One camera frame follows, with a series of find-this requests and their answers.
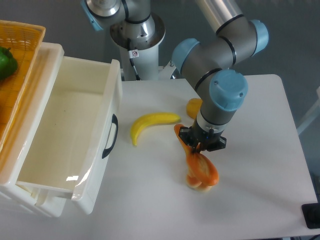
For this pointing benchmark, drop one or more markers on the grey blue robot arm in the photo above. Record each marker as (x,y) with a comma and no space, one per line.
(207,68)

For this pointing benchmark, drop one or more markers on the white drawer cabinet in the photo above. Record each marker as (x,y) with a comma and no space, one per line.
(15,196)

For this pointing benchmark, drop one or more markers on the green bell pepper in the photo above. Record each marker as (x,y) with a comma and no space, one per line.
(8,64)

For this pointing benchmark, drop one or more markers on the white plastic drawer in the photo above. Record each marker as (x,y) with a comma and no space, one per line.
(68,156)

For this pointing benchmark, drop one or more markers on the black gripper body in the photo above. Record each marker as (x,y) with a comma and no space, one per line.
(209,136)

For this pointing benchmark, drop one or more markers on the yellow banana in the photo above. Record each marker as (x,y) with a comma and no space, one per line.
(151,119)

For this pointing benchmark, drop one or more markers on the black device at edge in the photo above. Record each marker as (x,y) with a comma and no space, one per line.
(311,214)

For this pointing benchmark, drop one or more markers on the long orange bread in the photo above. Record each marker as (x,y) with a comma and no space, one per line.
(202,174)

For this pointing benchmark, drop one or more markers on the yellow woven basket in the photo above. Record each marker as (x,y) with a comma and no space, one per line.
(23,41)

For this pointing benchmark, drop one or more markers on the yellow bell pepper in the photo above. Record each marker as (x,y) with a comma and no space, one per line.
(193,107)

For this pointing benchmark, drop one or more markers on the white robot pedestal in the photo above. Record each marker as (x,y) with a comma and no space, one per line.
(138,45)

